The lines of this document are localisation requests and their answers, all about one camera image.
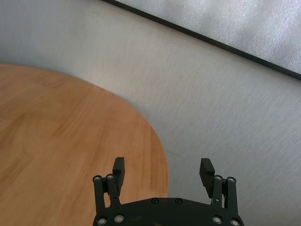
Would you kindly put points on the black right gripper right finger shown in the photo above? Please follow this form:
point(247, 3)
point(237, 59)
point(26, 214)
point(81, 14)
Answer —
point(208, 179)

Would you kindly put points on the black wall rail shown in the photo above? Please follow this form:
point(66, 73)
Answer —
point(202, 36)

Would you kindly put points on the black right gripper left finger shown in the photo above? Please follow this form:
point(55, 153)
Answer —
point(117, 179)

